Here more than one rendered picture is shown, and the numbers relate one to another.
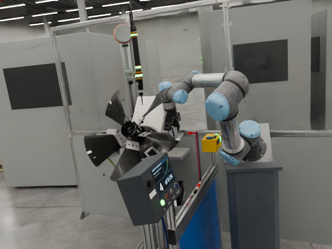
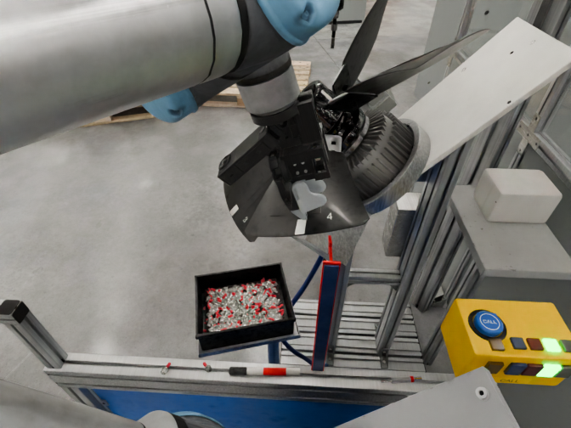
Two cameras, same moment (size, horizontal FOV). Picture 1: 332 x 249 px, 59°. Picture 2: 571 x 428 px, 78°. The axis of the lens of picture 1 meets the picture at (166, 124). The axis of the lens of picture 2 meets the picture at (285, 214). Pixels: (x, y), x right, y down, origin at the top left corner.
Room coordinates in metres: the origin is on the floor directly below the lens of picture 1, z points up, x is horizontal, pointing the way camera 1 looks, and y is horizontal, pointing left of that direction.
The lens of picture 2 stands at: (1.59, -0.46, 1.57)
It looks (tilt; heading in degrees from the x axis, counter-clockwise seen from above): 42 degrees down; 70
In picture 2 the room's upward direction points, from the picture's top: straight up
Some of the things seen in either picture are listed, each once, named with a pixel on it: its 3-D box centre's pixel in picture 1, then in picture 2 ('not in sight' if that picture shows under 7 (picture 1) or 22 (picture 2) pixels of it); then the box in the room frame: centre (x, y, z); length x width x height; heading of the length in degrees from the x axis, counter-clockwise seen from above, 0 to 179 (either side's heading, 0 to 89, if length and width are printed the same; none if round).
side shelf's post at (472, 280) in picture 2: not in sight; (455, 308); (2.45, 0.02, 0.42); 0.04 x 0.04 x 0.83; 66
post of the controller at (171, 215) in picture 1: (170, 208); (35, 336); (1.27, 0.02, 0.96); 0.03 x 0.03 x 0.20; 66
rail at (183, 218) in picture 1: (198, 194); (268, 381); (1.66, -0.15, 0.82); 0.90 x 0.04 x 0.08; 156
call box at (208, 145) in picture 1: (211, 143); (503, 343); (2.02, -0.31, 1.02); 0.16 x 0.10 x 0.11; 156
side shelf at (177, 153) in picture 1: (166, 152); (502, 226); (2.45, 0.02, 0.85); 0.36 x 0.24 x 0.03; 66
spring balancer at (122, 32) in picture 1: (123, 33); not in sight; (2.60, 0.28, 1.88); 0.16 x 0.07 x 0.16; 101
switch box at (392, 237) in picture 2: not in sight; (411, 226); (2.29, 0.21, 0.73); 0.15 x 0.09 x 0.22; 156
